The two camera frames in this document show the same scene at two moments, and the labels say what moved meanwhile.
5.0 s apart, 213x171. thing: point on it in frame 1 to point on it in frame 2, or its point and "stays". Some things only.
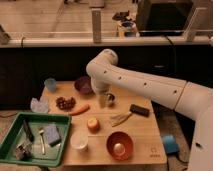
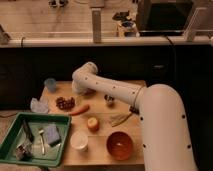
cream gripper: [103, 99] to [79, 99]
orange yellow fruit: [93, 124] stays
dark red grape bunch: [65, 104] stays
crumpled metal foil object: [23, 151] stays
